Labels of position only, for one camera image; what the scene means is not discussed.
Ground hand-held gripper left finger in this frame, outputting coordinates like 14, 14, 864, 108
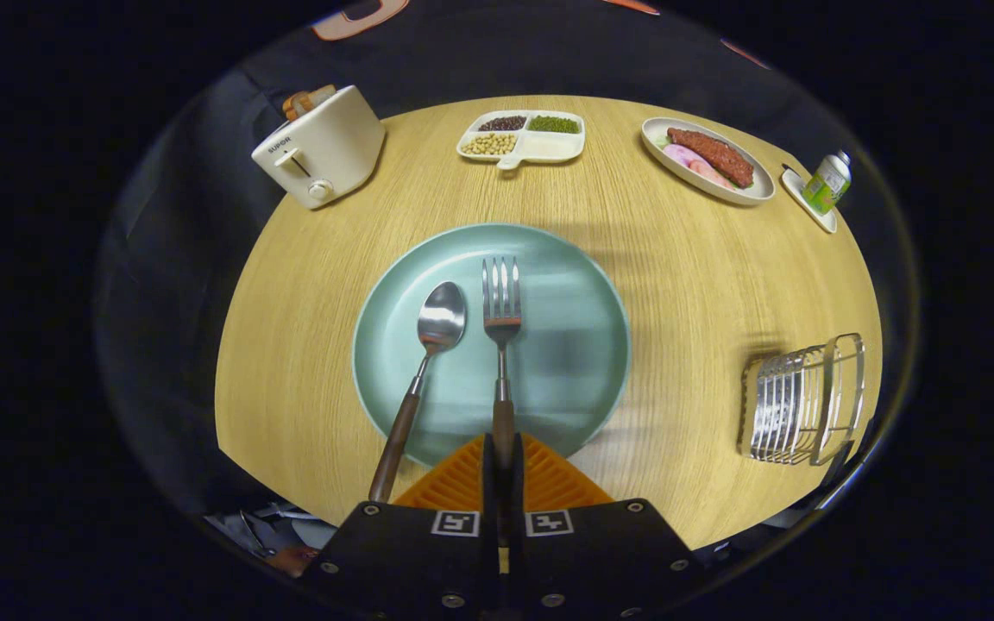
303, 434, 502, 621

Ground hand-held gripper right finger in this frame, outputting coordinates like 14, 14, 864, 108
506, 434, 705, 621

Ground fork with wooden handle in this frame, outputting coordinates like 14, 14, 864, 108
482, 257, 522, 471

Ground spoon with wooden handle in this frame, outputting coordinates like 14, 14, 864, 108
368, 281, 468, 504

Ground light green round plate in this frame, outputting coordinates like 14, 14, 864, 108
352, 223, 632, 468

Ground pile of yellow soybeans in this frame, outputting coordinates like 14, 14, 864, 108
461, 132, 518, 157

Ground white divided dish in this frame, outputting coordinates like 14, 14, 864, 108
456, 110, 586, 171

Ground pink ham slices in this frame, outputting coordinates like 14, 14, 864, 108
663, 143, 735, 191

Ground cream white toaster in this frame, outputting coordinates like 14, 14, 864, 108
251, 85, 387, 210

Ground round white meat plate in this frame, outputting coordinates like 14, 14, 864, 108
641, 117, 776, 206

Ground brown fried steak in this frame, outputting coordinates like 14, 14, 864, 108
666, 128, 755, 189

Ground small white tray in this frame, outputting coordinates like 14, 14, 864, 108
780, 164, 838, 234

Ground toast slices in toaster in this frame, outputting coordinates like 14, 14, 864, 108
282, 85, 338, 122

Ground green drink can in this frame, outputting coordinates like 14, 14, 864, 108
802, 151, 852, 216

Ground metal wire basket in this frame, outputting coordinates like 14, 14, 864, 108
739, 333, 866, 467

